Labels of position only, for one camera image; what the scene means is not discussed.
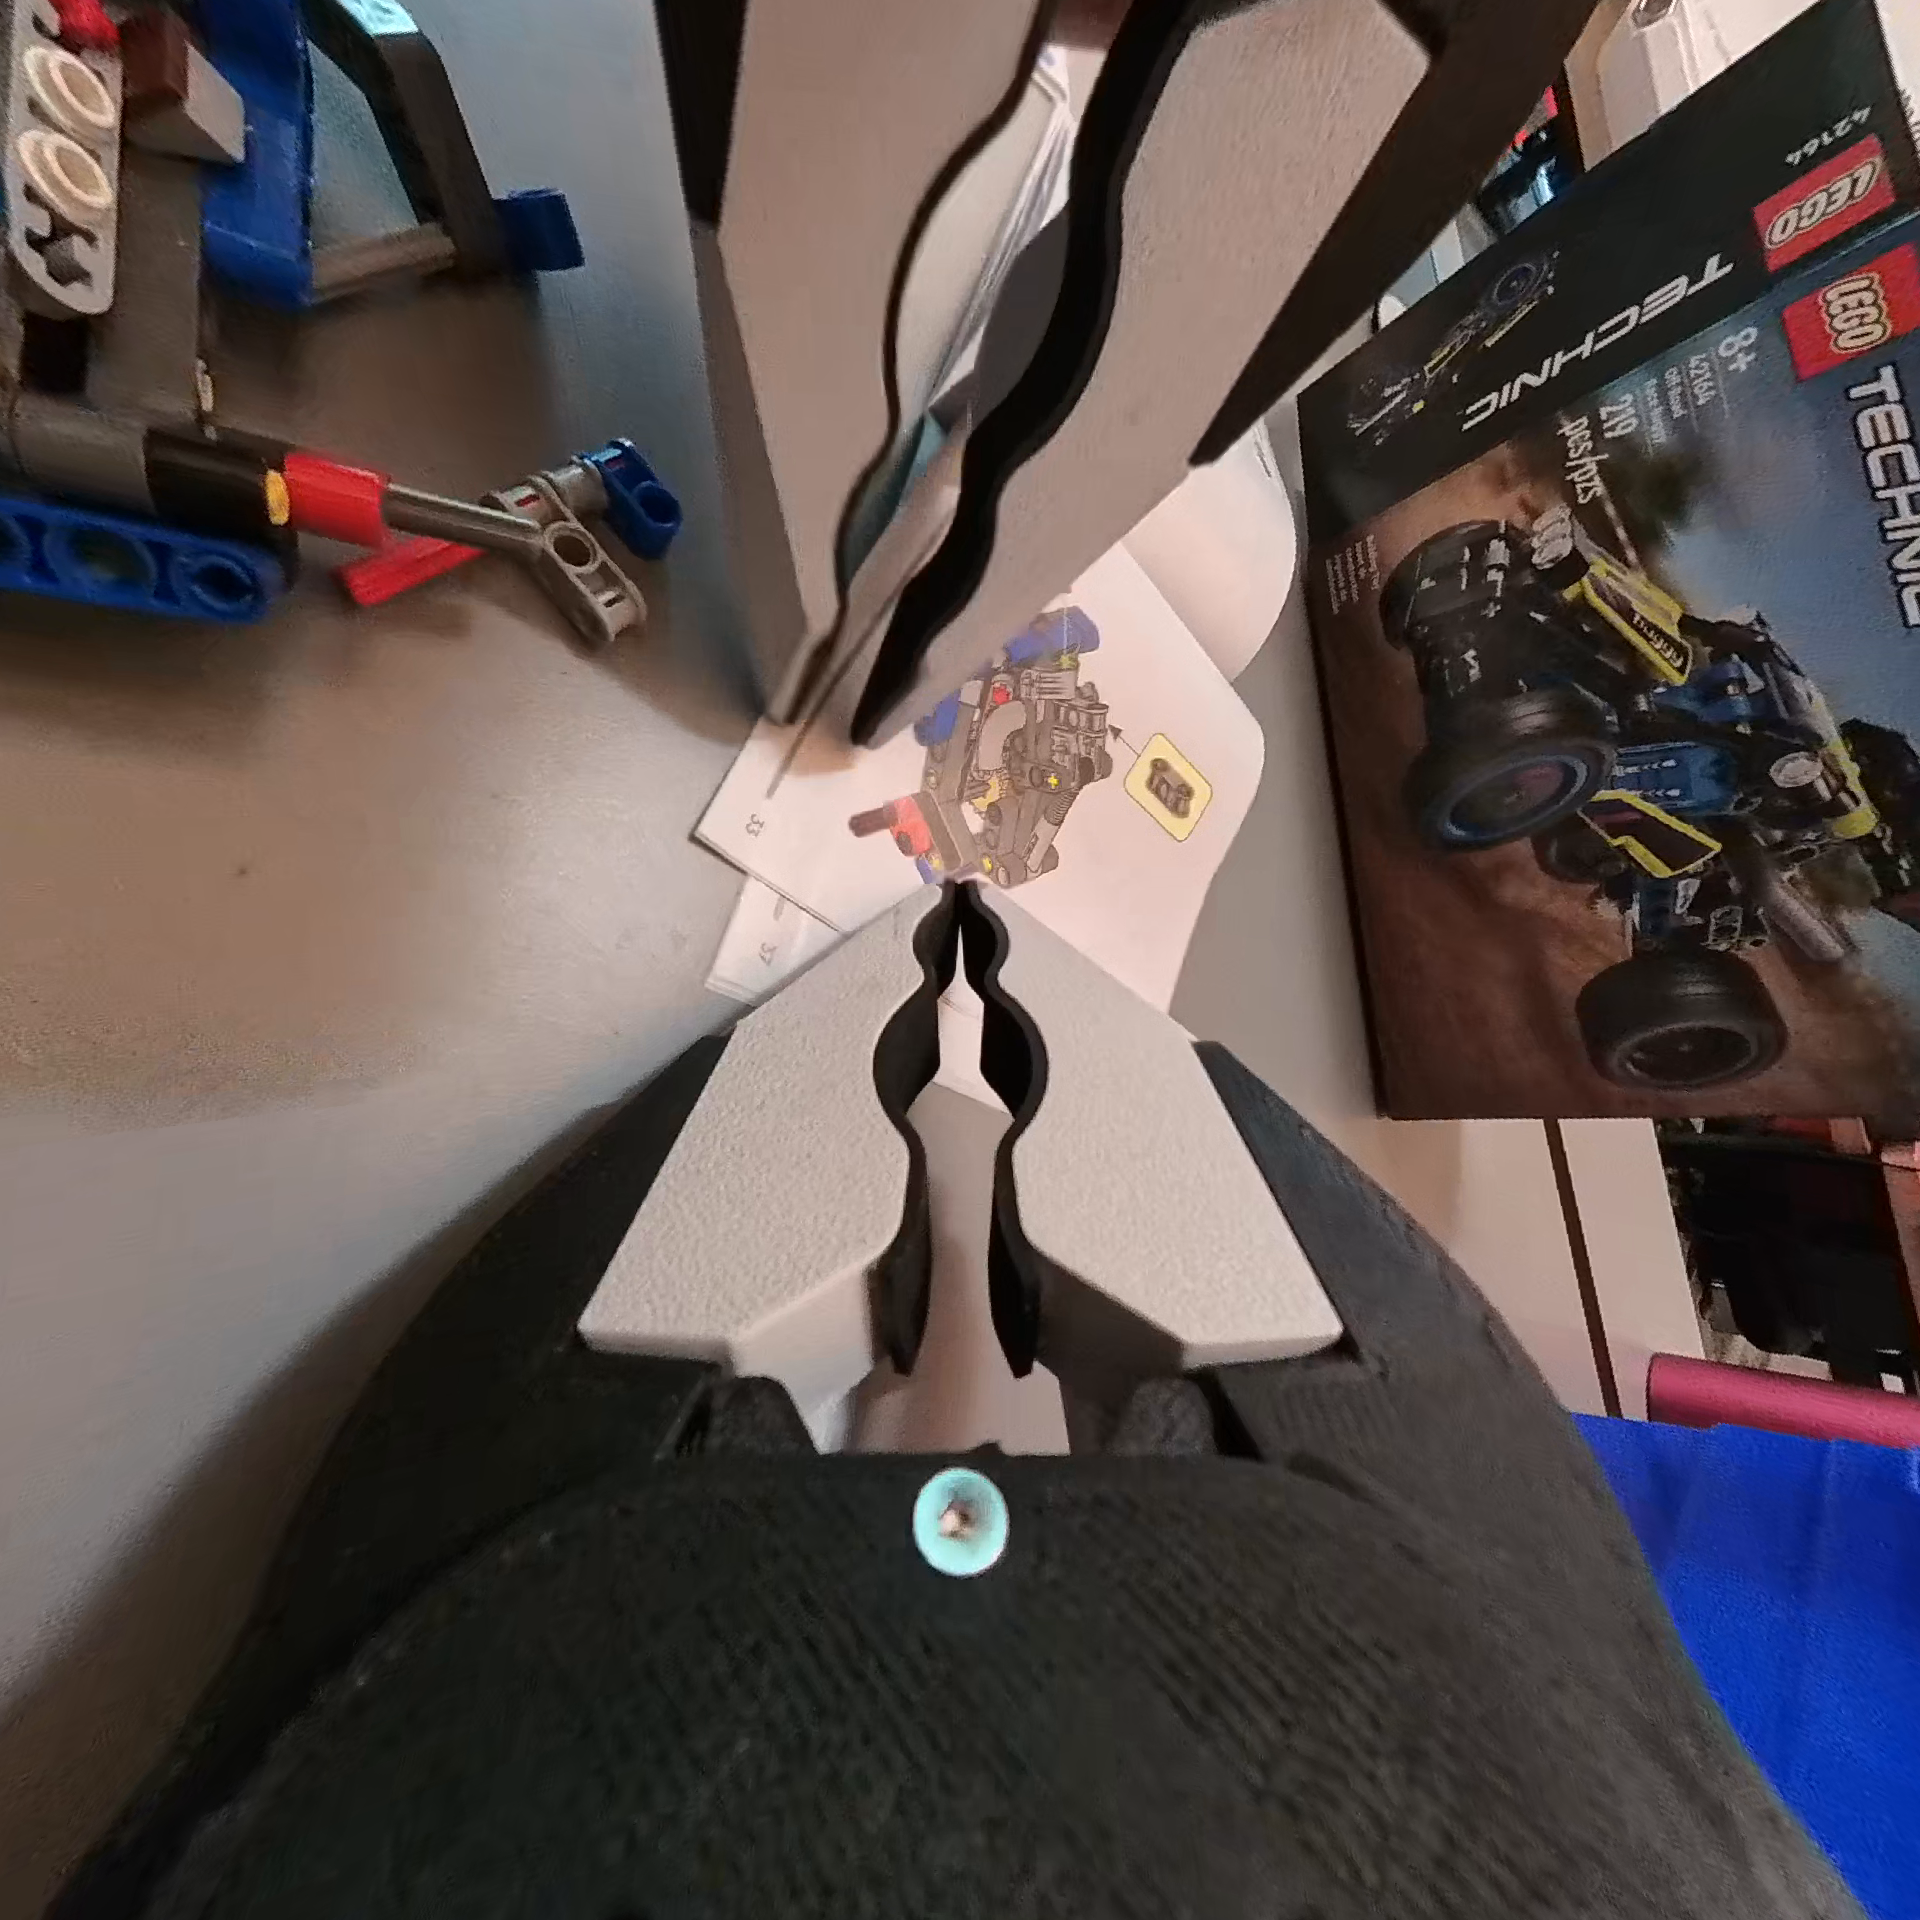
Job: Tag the blue plastic storage bin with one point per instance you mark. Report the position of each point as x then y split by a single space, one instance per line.
1770 1651

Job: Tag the maroon drinking bottle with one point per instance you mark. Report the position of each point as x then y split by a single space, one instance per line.
1785 1398

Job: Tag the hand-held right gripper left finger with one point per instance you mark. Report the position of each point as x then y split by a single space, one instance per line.
750 1200

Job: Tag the white poster clip stand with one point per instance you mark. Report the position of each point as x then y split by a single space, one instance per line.
1681 61

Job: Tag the lego set box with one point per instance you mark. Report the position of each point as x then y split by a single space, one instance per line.
1575 674

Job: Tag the red lego axle with connectors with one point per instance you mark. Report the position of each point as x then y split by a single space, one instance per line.
585 524

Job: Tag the grey lego beam with axles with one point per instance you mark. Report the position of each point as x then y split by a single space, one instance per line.
428 135

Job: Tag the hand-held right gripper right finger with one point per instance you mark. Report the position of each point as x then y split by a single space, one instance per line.
1170 1200

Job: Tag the lego instruction booklet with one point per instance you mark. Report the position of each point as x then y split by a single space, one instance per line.
1155 841

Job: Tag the small blue lego connector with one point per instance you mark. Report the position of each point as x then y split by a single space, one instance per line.
543 228

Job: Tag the partly built lego buggy model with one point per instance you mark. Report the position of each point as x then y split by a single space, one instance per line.
135 301

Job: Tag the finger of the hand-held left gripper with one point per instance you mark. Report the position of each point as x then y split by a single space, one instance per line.
1245 194
825 225

